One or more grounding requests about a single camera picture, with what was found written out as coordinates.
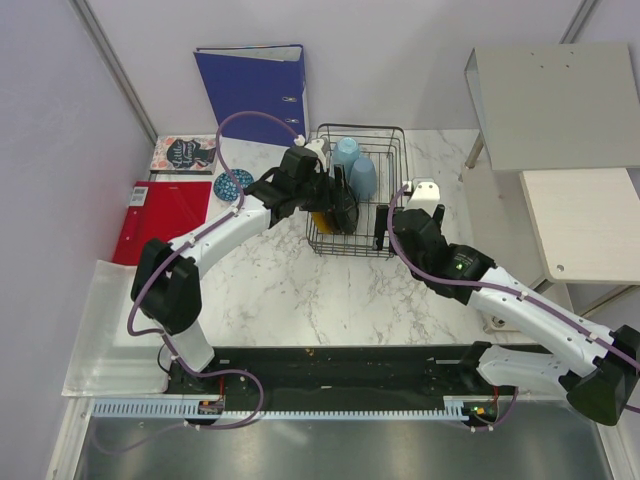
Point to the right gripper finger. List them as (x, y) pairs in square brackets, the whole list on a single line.
[(438, 215), (380, 231)]

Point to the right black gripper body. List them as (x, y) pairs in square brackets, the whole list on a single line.
[(417, 264)]

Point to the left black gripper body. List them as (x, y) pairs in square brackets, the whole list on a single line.
[(304, 192)]

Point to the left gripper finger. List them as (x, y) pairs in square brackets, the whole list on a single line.
[(340, 181), (323, 201)]

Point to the black plate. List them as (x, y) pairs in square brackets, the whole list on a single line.
[(345, 209)]

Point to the yellow plate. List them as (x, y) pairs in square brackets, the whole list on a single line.
[(321, 222)]

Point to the blue patterned bowl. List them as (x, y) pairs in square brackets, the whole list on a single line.
[(224, 187)]

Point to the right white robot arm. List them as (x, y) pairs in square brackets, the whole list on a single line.
[(594, 367)]

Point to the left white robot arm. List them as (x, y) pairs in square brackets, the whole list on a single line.
[(166, 290)]

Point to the light blue cup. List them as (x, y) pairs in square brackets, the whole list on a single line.
[(345, 153)]

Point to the little women book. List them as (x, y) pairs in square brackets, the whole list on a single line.
[(184, 154)]

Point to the red folder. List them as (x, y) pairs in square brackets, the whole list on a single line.
[(162, 210)]

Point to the beige wooden board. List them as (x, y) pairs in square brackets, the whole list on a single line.
[(586, 224)]

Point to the grey metal shelf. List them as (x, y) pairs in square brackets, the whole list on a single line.
[(556, 106)]

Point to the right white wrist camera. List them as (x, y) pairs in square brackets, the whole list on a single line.
[(421, 194)]

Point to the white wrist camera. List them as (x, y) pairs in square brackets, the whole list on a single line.
[(421, 194), (320, 146)]

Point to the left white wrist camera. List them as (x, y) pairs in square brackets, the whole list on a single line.
[(320, 146)]

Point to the black wire dish rack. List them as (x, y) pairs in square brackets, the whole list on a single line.
[(385, 146)]

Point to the blue ring binder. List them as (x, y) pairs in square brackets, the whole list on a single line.
[(269, 79)]

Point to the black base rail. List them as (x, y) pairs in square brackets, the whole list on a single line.
[(337, 377)]

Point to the white cable duct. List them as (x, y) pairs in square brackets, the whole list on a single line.
[(192, 408)]

